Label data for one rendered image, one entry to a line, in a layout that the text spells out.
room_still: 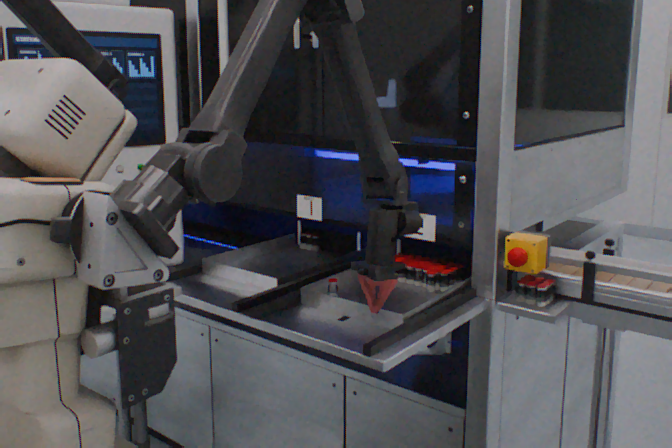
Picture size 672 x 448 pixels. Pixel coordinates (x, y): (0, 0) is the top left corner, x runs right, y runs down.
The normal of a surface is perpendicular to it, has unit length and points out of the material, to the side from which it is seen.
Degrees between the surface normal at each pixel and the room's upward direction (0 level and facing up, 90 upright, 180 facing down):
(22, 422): 82
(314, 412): 90
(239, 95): 86
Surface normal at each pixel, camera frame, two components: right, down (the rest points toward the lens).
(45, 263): 0.80, 0.11
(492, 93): -0.63, 0.14
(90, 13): 0.65, 0.14
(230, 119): 0.80, -0.11
